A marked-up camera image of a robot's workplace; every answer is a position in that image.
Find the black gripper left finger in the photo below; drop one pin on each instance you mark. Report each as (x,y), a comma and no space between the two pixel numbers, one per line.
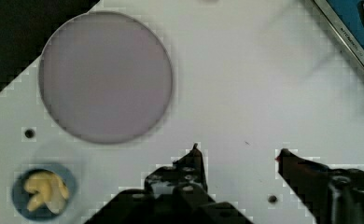
(175,194)

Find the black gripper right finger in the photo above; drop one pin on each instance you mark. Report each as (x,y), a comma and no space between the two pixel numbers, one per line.
(333,196)

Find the yellow banana pieces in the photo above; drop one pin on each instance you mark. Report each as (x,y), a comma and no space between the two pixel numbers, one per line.
(47,189)

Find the lavender round plate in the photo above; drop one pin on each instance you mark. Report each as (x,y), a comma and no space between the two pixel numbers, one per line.
(105,78)

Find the small blue bowl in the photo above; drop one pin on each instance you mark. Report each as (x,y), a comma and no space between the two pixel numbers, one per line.
(20,197)

